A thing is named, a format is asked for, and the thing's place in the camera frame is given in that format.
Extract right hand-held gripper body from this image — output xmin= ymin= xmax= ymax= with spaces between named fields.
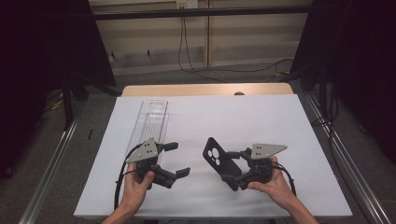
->
xmin=234 ymin=143 xmax=288 ymax=190

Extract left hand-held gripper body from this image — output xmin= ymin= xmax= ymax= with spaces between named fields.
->
xmin=125 ymin=137 xmax=177 ymax=190

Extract black phone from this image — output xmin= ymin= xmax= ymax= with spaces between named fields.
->
xmin=202 ymin=136 xmax=243 ymax=192

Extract person's right hand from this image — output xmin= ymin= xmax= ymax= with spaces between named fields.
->
xmin=247 ymin=155 xmax=297 ymax=212

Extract person's left hand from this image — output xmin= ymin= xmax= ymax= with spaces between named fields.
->
xmin=120 ymin=161 xmax=156 ymax=214

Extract clear plastic tray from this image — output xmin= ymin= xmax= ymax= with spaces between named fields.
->
xmin=124 ymin=99 xmax=171 ymax=157

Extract white table mat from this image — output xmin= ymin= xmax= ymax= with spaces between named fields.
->
xmin=73 ymin=94 xmax=353 ymax=218

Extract black horizontal bar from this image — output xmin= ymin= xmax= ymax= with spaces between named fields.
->
xmin=92 ymin=5 xmax=312 ymax=21

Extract black curtain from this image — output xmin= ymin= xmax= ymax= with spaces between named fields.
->
xmin=288 ymin=0 xmax=396 ymax=164
xmin=0 ymin=0 xmax=118 ymax=180

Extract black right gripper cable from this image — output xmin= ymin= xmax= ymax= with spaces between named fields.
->
xmin=271 ymin=161 xmax=298 ymax=198

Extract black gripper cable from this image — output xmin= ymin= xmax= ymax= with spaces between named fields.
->
xmin=271 ymin=161 xmax=298 ymax=198
xmin=113 ymin=143 xmax=142 ymax=211

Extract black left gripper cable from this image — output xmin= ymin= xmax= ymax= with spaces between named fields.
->
xmin=113 ymin=143 xmax=142 ymax=211

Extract black floor cable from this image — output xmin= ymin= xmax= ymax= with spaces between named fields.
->
xmin=192 ymin=58 xmax=295 ymax=75

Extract black cable by rail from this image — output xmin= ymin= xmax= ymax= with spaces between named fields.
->
xmin=310 ymin=83 xmax=341 ymax=162

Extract metal floor rail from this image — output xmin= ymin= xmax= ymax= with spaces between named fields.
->
xmin=303 ymin=92 xmax=392 ymax=224
xmin=18 ymin=101 xmax=86 ymax=224

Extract black hanging cable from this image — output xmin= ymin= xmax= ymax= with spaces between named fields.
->
xmin=177 ymin=8 xmax=229 ymax=84

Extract white wall socket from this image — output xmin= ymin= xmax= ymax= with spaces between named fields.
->
xmin=176 ymin=0 xmax=200 ymax=9

